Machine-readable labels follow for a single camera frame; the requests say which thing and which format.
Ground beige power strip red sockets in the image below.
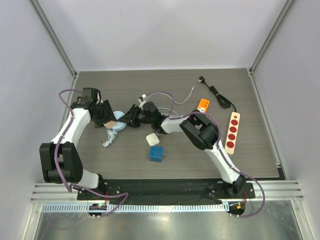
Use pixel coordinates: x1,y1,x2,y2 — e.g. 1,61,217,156
224,111,241,155

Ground pink cube plug adapter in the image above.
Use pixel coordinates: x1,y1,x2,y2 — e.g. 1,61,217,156
103,120,118,130

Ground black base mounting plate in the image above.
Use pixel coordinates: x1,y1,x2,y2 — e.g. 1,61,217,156
76,178,256,205

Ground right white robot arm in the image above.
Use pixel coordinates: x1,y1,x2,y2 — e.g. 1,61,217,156
118,102,246,198

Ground orange power strip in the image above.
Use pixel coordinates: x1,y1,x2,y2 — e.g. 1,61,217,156
197,98,210,113

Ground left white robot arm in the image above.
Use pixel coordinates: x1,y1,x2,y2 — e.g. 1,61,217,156
39,87,116,200

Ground black power cord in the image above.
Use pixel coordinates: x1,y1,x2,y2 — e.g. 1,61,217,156
196,76,238,112

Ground white square plug adapter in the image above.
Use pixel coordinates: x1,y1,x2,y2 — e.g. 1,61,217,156
145,133,160,147

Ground round blue pink socket hub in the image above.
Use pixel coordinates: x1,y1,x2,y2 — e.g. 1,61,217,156
109,110,127,132

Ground thin white usb cable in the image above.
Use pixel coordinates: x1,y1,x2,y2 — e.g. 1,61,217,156
146,86,195,118

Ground blue cube plug adapter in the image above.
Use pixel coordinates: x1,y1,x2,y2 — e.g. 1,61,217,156
148,146,165,163

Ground white slotted cable duct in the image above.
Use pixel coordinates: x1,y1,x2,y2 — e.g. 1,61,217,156
42,202,229,213

